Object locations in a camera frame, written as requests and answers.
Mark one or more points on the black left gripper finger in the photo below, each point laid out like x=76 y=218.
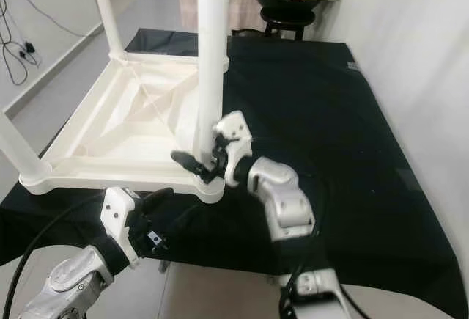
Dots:
x=158 y=200

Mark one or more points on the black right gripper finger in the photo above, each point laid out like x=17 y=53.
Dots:
x=194 y=166

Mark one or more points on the white plastic children table top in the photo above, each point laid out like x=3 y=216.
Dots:
x=102 y=150

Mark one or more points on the grey metal table leg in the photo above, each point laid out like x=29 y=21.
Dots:
x=164 y=267

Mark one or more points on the black tablecloth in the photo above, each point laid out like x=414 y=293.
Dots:
x=337 y=128

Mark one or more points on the black round stool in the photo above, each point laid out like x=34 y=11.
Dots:
x=284 y=27

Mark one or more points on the beige cloth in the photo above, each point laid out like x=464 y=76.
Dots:
x=242 y=11

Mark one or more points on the small grey tape piece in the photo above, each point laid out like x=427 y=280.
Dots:
x=352 y=67

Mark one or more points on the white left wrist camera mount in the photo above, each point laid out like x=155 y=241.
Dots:
x=119 y=215

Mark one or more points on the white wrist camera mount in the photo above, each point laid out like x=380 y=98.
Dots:
x=119 y=215
x=233 y=127

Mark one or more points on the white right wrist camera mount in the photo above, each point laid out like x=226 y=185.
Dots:
x=233 y=127

